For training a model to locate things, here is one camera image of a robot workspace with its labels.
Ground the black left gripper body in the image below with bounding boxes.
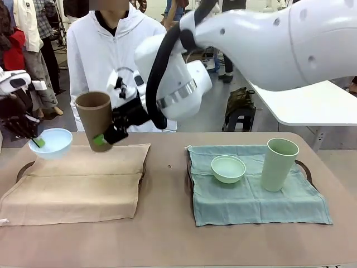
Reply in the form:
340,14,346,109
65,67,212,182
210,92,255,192
0,92,34,119

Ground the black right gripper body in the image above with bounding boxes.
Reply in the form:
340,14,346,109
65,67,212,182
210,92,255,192
111,97,153,132

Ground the light blue bowl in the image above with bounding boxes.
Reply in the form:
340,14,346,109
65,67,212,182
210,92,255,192
28,128,73,160

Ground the tall brown cup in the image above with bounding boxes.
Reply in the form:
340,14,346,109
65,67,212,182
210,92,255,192
75,91,114,153

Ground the beige cloth mat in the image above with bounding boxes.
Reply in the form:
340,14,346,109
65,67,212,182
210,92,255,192
0,143,151,226

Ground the pale green bowl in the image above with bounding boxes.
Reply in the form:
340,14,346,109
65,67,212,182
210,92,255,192
211,155,247,184

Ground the teal cloth mat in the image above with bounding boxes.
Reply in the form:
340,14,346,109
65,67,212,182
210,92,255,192
184,145,334,227

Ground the tall pale green cup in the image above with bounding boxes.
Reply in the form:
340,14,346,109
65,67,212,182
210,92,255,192
260,138,300,193

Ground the dark brown tray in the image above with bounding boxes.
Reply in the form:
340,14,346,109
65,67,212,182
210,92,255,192
186,159,312,196
16,159,148,186

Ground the grey hanging garment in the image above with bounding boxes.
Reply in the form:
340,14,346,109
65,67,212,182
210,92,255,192
23,50,65,118

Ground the red hanging garment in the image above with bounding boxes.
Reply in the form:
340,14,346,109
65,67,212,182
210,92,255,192
7,27,26,73

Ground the person in white hooded coat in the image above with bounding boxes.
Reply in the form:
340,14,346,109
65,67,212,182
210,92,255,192
66,0,179,133

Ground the dark patterned garment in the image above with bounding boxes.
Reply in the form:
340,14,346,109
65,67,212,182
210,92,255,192
0,2,15,51

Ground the white hanging jacket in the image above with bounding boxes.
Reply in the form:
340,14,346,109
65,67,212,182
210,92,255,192
13,0,43,53

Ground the grey plaid shirt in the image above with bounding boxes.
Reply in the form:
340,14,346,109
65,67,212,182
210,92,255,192
35,0,56,40

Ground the person in dark trousers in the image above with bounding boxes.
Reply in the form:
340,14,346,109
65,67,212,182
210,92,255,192
214,50,234,82

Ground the black stool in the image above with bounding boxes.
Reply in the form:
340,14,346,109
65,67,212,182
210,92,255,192
222,107,257,132

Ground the olive green bag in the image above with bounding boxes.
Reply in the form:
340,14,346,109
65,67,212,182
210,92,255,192
226,87,255,112

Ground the white side table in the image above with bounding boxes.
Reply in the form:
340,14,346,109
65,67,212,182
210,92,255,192
247,79,357,153

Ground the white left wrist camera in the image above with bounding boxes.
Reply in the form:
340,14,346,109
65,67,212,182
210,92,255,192
30,80,48,91

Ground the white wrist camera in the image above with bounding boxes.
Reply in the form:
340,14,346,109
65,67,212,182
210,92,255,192
107,69,129,99
30,80,48,91

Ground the thick black cable bundle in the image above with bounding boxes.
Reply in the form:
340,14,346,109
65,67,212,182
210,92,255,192
145,0,221,130

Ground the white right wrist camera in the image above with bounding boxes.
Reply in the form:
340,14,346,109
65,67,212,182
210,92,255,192
107,69,129,99

